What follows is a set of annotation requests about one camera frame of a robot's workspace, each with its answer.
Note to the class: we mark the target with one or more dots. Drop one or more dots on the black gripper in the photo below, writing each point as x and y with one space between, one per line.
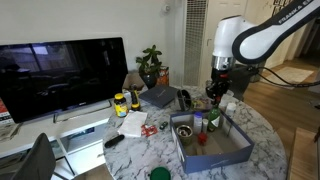
218 85

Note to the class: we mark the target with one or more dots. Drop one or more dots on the green glass bottle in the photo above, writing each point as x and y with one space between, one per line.
214 118

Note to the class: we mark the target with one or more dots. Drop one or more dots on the white franka robot arm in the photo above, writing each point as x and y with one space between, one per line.
236 39

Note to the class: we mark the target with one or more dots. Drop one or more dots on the white pill bottle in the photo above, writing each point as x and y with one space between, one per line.
230 109

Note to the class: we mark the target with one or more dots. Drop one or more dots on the white bottle blue cap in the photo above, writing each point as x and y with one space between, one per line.
197 122

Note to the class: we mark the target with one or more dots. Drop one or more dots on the blue cardboard box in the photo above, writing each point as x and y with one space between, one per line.
225 146

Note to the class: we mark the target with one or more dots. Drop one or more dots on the yellow black bottle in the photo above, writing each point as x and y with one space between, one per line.
135 104

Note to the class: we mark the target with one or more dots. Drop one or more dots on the clear plastic cup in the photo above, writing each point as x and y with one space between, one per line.
225 100

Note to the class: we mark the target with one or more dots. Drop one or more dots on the yellow printed packet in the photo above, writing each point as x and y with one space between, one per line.
201 104

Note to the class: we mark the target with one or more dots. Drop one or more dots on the orange snack bag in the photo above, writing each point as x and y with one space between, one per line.
163 78

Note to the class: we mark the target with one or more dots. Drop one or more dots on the red capped jar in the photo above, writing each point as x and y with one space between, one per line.
202 138

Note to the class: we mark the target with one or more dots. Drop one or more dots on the round metal tin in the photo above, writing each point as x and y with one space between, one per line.
185 133

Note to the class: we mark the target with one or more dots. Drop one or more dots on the small dark car key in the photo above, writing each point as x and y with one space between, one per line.
163 125

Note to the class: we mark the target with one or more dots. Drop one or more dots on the potted green plant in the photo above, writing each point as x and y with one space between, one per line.
149 66

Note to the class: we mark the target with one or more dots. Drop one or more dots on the red snack packet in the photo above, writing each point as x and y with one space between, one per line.
148 130

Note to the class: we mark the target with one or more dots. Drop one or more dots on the white paper sheet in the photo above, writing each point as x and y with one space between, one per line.
131 126

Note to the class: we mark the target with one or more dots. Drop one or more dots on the yellow vitamin jar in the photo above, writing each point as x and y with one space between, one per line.
120 105

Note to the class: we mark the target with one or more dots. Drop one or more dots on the green round lid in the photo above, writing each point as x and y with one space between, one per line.
160 173

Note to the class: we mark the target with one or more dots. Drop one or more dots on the black remote control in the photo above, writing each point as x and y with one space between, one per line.
114 141

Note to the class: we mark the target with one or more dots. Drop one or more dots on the white tv stand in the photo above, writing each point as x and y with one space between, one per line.
76 136

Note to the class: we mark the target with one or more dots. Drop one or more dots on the black flat screen television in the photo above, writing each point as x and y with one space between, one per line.
40 79

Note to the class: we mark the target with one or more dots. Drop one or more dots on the black chair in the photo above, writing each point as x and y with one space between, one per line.
39 163

